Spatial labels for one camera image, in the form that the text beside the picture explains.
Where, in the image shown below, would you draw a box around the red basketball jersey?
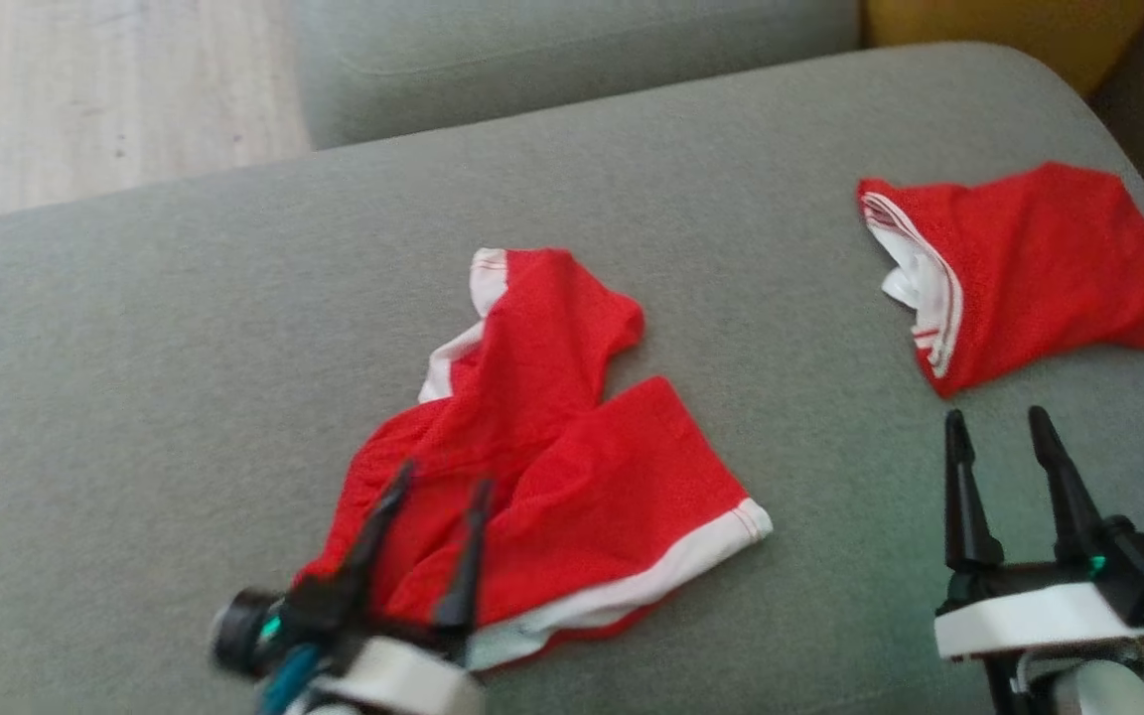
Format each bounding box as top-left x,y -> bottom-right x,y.
856,162 -> 1144,400

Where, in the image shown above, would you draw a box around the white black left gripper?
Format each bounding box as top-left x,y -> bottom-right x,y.
279,457 -> 496,715

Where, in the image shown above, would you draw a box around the red shorts with white hem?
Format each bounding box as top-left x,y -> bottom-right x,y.
292,246 -> 774,672

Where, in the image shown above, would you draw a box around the grey fabric sofa cushion block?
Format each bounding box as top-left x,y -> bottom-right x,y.
292,0 -> 863,152

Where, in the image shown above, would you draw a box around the grey fabric sofa seat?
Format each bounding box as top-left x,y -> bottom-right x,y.
0,42 -> 1144,715

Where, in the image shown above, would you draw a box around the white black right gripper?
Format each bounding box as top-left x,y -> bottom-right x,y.
932,403 -> 1144,663

